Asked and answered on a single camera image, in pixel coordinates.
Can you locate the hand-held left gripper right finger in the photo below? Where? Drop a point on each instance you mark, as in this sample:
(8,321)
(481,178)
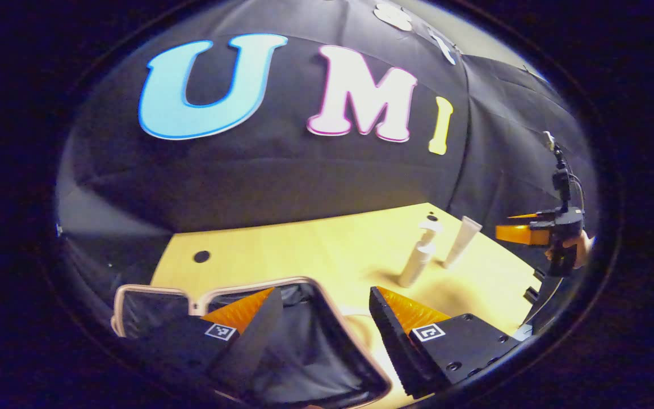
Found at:
(386,335)

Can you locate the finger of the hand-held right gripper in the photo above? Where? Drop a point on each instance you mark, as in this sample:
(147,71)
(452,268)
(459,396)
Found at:
(514,234)
(525,215)

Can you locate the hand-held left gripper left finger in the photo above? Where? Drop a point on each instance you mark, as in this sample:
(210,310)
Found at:
(256,341)

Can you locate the white squeeze tube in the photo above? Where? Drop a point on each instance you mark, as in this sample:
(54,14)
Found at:
(461,241)

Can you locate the pink suitcase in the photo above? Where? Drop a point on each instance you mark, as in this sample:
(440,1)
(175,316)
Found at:
(310,346)

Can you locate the white pump bottle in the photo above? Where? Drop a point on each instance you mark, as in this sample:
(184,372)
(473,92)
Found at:
(416,264)

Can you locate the black backdrop cloth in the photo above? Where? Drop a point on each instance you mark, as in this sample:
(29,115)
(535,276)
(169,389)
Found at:
(276,176)

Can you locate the small black table bracket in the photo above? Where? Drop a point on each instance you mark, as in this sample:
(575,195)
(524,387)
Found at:
(531,294)
(540,274)

